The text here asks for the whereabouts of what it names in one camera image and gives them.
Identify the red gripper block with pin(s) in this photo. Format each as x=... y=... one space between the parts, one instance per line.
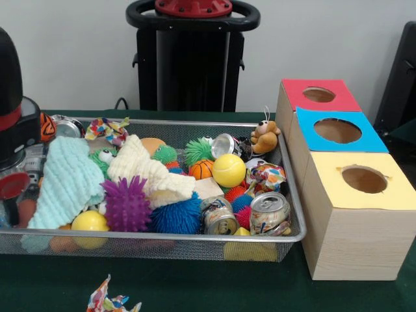
x=12 y=186

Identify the mint green knitted cloth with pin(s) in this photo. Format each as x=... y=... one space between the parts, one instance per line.
x=65 y=185

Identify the purple spiky ball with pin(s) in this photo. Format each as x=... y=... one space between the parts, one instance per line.
x=126 y=205

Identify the colourful polka dot cloth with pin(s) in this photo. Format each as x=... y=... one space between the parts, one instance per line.
x=107 y=130

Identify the colourful patchwork cloth scrap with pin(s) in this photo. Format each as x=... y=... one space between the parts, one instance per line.
x=114 y=301

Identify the cream knitted cloth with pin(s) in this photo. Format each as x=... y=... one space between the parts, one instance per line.
x=144 y=172

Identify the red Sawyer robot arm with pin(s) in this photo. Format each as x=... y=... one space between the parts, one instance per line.
x=13 y=110

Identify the clear mesh bin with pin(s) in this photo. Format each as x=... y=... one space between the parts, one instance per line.
x=162 y=249

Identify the wooden box with three holes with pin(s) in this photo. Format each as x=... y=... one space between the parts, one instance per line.
x=357 y=240

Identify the small brown football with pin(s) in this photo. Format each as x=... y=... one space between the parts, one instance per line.
x=26 y=213

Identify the grey plastic toy robot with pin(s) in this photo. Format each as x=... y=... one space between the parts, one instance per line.
x=32 y=168

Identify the plain yellow ball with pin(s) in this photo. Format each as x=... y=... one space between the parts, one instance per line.
x=90 y=222

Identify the green fuzzy toy with eyes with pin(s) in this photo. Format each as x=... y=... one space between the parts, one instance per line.
x=197 y=151
x=101 y=159

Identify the small orange basketball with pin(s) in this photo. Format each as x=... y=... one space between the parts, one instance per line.
x=200 y=170

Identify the dark green table cloth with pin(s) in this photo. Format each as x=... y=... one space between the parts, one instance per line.
x=195 y=286

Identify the yellow tennis ball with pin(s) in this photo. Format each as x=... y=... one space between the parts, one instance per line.
x=228 y=170

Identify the silver drink can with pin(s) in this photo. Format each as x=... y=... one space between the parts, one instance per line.
x=269 y=213

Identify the black office chair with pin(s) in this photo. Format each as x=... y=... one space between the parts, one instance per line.
x=400 y=84

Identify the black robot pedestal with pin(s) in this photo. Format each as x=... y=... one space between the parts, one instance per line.
x=188 y=71

